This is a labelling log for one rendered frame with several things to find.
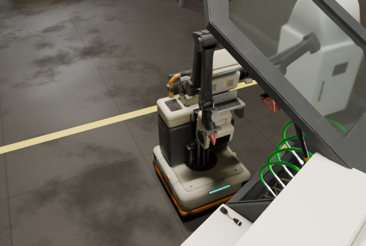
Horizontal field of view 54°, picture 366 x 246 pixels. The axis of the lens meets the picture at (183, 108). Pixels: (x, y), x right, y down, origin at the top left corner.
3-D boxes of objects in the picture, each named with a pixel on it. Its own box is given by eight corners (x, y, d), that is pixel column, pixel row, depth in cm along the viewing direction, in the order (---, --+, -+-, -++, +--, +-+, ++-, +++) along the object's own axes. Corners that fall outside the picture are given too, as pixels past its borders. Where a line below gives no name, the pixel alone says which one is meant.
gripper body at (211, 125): (221, 130, 204) (219, 117, 203) (206, 135, 201) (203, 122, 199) (216, 128, 210) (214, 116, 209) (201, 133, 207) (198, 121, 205)
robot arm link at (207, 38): (207, 22, 186) (190, 25, 183) (220, 36, 177) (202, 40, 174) (200, 86, 217) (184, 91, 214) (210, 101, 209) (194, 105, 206)
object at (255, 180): (285, 159, 226) (288, 139, 216) (291, 162, 223) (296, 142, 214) (225, 221, 189) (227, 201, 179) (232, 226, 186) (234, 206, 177)
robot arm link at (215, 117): (211, 97, 205) (197, 100, 202) (220, 98, 194) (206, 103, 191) (214, 117, 207) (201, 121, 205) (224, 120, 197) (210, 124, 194)
